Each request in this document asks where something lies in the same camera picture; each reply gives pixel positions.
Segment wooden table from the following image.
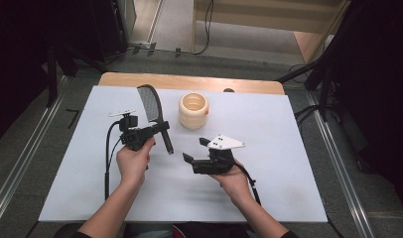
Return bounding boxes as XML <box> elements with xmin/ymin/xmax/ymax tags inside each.
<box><xmin>97</xmin><ymin>71</ymin><xmax>286</xmax><ymax>96</ymax></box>

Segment cream ribbed cup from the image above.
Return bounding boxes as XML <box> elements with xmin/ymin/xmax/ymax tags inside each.
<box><xmin>178</xmin><ymin>91</ymin><xmax>210</xmax><ymax>130</ymax></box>

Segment person's left hand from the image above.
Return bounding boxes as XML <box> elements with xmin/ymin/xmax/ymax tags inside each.
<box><xmin>115</xmin><ymin>137</ymin><xmax>157</xmax><ymax>188</ymax></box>

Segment black floor cables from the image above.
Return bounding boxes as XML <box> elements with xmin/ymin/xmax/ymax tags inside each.
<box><xmin>293</xmin><ymin>104</ymin><xmax>321</xmax><ymax>127</ymax></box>

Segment black cleaver knife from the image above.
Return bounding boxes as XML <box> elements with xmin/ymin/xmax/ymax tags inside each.
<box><xmin>136</xmin><ymin>83</ymin><xmax>175</xmax><ymax>156</ymax></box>

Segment metal floor rail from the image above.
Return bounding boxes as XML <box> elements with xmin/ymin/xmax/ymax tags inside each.
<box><xmin>0</xmin><ymin>74</ymin><xmax>70</xmax><ymax>230</ymax></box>
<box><xmin>304</xmin><ymin>90</ymin><xmax>376</xmax><ymax>238</ymax></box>

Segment white board mat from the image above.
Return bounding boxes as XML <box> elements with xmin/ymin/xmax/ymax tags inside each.
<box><xmin>38</xmin><ymin>85</ymin><xmax>329</xmax><ymax>224</ymax></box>

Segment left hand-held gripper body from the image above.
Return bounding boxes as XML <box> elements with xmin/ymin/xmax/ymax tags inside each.
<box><xmin>108</xmin><ymin>109</ymin><xmax>155</xmax><ymax>152</ymax></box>

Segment black hanging cable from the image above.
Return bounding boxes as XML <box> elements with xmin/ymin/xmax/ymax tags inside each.
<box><xmin>192</xmin><ymin>0</ymin><xmax>214</xmax><ymax>57</ymax></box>

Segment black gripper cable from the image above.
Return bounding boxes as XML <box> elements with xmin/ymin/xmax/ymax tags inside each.
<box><xmin>233</xmin><ymin>158</ymin><xmax>262</xmax><ymax>206</ymax></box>
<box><xmin>103</xmin><ymin>120</ymin><xmax>125</xmax><ymax>201</ymax></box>

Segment black cabinet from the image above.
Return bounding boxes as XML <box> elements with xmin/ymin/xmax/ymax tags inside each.
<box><xmin>88</xmin><ymin>0</ymin><xmax>128</xmax><ymax>63</ymax></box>

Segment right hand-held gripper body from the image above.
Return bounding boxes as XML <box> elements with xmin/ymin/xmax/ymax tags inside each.
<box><xmin>192</xmin><ymin>134</ymin><xmax>247</xmax><ymax>176</ymax></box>

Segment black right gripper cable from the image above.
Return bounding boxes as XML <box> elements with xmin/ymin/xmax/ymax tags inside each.
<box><xmin>233</xmin><ymin>158</ymin><xmax>262</xmax><ymax>206</ymax></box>

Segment person's right hand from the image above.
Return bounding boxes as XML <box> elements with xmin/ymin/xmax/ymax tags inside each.
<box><xmin>210</xmin><ymin>163</ymin><xmax>254</xmax><ymax>201</ymax></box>

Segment black tripod stand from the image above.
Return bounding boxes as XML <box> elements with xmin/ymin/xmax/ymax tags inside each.
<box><xmin>276</xmin><ymin>0</ymin><xmax>359</xmax><ymax>123</ymax></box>

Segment white power strip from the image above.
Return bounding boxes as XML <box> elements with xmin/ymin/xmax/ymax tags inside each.
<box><xmin>129</xmin><ymin>40</ymin><xmax>152</xmax><ymax>50</ymax></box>

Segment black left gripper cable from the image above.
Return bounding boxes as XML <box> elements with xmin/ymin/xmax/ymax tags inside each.
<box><xmin>103</xmin><ymin>120</ymin><xmax>125</xmax><ymax>201</ymax></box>

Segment light wooden shelf unit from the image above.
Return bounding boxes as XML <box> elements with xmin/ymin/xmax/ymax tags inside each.
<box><xmin>191</xmin><ymin>0</ymin><xmax>352</xmax><ymax>64</ymax></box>

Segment black metal stand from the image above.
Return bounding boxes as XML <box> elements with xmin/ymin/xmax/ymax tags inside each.
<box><xmin>44</xmin><ymin>39</ymin><xmax>78</xmax><ymax>108</ymax></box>

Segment person's lap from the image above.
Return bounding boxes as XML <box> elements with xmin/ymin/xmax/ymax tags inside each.
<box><xmin>123</xmin><ymin>222</ymin><xmax>257</xmax><ymax>238</ymax></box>

